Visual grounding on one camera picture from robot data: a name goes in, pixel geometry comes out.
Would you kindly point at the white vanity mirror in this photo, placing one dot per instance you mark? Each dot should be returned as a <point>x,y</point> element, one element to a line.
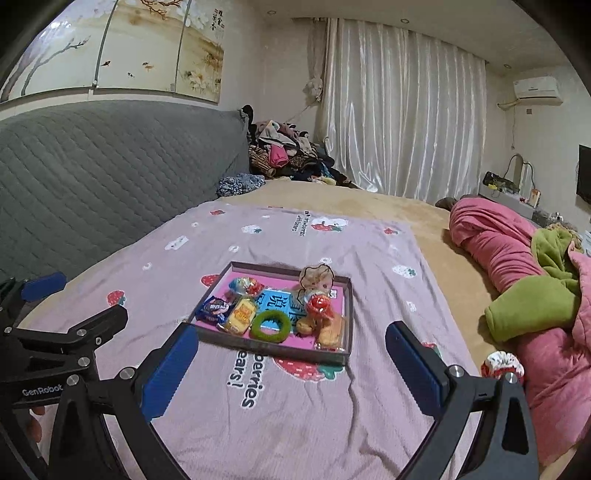
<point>528,177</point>

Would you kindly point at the beige bed sheet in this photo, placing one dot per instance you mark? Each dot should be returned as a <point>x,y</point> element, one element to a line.
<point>392,207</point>

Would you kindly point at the hanging white plush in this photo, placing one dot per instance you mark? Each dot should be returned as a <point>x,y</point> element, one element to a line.
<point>314,87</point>

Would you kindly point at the blue egg-shaped candy packet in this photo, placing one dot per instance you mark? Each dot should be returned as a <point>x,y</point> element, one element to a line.
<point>244,286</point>

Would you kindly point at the small white orange box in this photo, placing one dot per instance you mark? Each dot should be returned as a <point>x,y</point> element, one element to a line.
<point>534,198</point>

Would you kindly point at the person's left hand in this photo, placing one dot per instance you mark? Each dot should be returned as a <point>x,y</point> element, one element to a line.
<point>33,429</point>

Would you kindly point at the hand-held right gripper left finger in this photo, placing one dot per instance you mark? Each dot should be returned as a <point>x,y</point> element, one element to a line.
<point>168,374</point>

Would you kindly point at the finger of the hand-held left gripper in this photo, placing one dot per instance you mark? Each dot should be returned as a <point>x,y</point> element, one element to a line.
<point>44,285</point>
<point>92,325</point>

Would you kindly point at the walnut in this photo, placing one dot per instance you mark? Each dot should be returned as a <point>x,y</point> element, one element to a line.
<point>304,326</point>

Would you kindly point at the black television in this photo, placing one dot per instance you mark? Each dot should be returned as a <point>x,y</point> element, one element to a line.
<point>584,173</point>

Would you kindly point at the grey quilted headboard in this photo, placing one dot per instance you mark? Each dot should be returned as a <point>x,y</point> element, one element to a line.
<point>115,175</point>

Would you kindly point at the pink strawberry print bed cover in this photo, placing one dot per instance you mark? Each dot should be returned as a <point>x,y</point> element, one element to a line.
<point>300,415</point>

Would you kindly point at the blue knitted cloth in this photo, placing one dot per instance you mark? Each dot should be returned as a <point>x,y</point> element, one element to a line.
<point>240,183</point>

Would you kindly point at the beige organza scrunchie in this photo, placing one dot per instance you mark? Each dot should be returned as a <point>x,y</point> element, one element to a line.
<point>316,277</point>

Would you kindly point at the pink quilt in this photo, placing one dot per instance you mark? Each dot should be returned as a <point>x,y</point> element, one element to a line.
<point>489,244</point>

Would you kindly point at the dark blue snack packet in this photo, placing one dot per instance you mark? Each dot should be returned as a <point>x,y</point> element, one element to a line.
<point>212,309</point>

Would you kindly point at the long bread packet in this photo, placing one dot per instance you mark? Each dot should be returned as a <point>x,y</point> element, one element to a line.
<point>332,334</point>

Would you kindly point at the grey dresser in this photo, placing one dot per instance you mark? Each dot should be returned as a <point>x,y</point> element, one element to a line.
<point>512,199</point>

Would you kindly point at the brown plush cloth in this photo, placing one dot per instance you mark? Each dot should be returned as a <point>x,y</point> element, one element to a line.
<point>445,203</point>

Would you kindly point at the shallow brown box pink bottom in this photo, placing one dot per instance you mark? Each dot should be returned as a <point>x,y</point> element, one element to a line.
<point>286,351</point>

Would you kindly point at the pile of clothes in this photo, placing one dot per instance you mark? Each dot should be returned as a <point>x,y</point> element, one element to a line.
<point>281,152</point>

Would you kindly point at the white shiny curtain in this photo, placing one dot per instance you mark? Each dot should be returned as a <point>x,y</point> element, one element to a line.
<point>406,115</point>

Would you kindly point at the yellow cake packet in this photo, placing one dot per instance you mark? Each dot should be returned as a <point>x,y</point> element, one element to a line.
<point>240,316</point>

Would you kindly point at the white air conditioner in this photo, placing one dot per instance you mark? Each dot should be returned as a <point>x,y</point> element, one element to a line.
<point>535,87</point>

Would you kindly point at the red white crochet item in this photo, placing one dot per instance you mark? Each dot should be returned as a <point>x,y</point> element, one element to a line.
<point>501,362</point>

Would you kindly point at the red egg-shaped candy packet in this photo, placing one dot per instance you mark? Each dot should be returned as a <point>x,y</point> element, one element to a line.
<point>319,304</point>

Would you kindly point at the green blanket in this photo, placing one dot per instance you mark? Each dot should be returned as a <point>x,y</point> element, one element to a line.
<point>521,304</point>

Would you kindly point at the floral wall painting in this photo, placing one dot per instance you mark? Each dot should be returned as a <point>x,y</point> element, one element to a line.
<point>138,46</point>

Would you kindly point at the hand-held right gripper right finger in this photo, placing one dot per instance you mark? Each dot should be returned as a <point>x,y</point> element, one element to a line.
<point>415,369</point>

